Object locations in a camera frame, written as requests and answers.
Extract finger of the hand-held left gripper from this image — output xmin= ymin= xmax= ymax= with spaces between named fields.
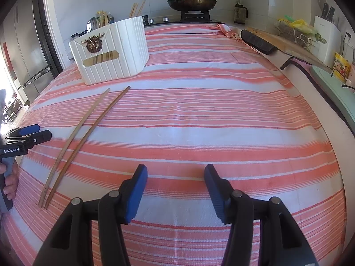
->
xmin=2 ymin=129 xmax=53 ymax=149
xmin=4 ymin=124 xmax=41 ymax=139

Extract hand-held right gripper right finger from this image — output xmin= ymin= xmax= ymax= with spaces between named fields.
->
xmin=204 ymin=164 xmax=319 ymax=266

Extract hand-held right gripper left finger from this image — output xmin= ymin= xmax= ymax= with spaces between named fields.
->
xmin=33 ymin=164 xmax=148 ymax=266

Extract metal spoon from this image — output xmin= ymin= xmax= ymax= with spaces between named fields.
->
xmin=86 ymin=17 xmax=100 ymax=33

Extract white ribbed utensil basket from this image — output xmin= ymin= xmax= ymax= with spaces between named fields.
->
xmin=68 ymin=17 xmax=150 ymax=86

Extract person's left hand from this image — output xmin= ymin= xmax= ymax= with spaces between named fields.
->
xmin=0 ymin=163 xmax=19 ymax=198

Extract steel refrigerator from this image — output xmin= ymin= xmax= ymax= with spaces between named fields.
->
xmin=0 ymin=0 xmax=63 ymax=100

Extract pink white striped cloth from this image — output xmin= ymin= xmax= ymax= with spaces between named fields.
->
xmin=0 ymin=23 xmax=347 ymax=266

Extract pink mat with black trim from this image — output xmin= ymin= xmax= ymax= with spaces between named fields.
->
xmin=280 ymin=57 xmax=353 ymax=133

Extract light green cutting board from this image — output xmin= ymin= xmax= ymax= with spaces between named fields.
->
xmin=310 ymin=65 xmax=355 ymax=135

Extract wooden cutting board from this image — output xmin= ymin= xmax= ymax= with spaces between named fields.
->
xmin=245 ymin=27 xmax=332 ymax=70

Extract black glass gas cooktop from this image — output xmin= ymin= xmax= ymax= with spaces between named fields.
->
xmin=143 ymin=15 xmax=226 ymax=27

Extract yellow printed package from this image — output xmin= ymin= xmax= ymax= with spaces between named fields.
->
xmin=333 ymin=52 xmax=351 ymax=78

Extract black burner grate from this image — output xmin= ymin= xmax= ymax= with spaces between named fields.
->
xmin=180 ymin=10 xmax=211 ymax=22

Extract glass pitcher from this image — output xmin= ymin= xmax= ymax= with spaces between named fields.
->
xmin=234 ymin=3 xmax=248 ymax=25

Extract yellow plastic bag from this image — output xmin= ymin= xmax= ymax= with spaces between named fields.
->
xmin=278 ymin=18 xmax=317 ymax=35

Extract white knife block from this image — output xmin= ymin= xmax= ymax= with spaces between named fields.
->
xmin=313 ymin=15 xmax=342 ymax=64

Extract wire dish rack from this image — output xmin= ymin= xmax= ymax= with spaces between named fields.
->
xmin=273 ymin=18 xmax=325 ymax=53

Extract black handled knives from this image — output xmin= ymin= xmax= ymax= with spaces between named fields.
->
xmin=322 ymin=3 xmax=336 ymax=22

